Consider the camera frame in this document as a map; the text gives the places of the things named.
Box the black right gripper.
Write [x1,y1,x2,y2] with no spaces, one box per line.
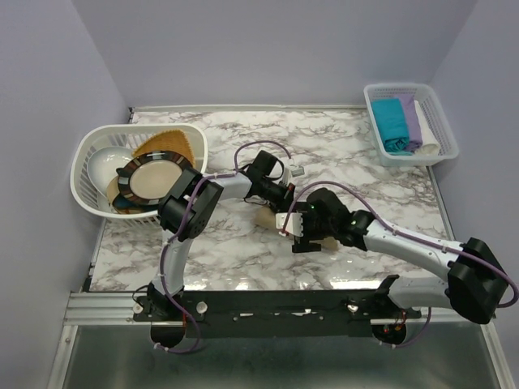
[290,200,336,253]

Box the beige t shirt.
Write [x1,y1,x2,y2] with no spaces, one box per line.
[254,207,339,251]

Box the white rectangular plastic basket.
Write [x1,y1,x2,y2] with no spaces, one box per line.
[364,83,459,167]

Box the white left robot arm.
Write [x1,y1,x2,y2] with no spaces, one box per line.
[137,150,295,320]

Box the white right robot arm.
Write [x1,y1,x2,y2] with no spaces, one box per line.
[276,188,514,324]

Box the woven tan placemat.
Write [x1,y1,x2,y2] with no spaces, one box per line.
[132,129,195,167]

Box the teal rolled t shirt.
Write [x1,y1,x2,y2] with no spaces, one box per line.
[371,98,410,154]

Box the purple rolled t shirt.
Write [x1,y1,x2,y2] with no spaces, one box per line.
[396,94,422,152]

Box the white rolled t shirt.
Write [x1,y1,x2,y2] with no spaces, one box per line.
[414,100,440,156]

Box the striped rim ceramic plate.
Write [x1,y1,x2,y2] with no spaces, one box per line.
[107,151,193,214]

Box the white round dish basket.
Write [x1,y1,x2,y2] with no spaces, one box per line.
[70,123,208,228]

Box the white bowl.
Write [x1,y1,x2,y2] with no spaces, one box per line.
[87,146,133,197]

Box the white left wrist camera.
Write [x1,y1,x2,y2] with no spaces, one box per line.
[281,163,305,184]

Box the aluminium frame rail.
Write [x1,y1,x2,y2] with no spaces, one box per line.
[64,288,498,326]

